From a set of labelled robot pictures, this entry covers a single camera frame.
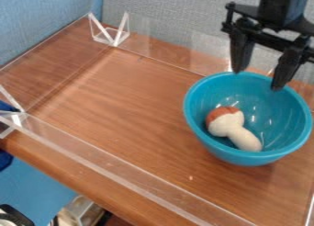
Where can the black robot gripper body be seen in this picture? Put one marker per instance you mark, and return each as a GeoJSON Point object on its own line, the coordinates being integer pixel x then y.
{"type": "Point", "coordinates": [279, 22]}

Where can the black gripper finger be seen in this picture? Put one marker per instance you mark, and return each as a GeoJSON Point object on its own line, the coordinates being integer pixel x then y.
{"type": "Point", "coordinates": [294, 56]}
{"type": "Point", "coordinates": [242, 44]}

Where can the blue plastic bowl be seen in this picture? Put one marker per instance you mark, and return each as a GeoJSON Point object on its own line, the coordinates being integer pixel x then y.
{"type": "Point", "coordinates": [276, 116]}

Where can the white toy mushroom brown cap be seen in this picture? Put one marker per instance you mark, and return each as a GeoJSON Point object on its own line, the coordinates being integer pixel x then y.
{"type": "Point", "coordinates": [224, 122]}

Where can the clear acrylic back barrier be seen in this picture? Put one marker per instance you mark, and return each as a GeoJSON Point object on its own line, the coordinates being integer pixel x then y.
{"type": "Point", "coordinates": [204, 55]}

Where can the clear acrylic barrier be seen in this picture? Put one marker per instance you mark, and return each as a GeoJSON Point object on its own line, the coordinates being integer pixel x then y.
{"type": "Point", "coordinates": [138, 196]}
{"type": "Point", "coordinates": [204, 55]}

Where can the clear acrylic front barrier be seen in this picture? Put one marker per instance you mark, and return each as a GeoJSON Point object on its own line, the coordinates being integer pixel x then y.
{"type": "Point", "coordinates": [138, 196]}

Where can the black white object bottom left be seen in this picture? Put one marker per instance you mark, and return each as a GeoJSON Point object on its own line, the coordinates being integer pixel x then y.
{"type": "Point", "coordinates": [12, 218]}

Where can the clear acrylic corner bracket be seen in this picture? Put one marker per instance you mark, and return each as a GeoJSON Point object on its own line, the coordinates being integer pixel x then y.
{"type": "Point", "coordinates": [108, 35]}

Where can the metal table frame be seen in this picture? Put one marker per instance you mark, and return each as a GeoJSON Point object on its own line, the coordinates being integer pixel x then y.
{"type": "Point", "coordinates": [81, 212]}

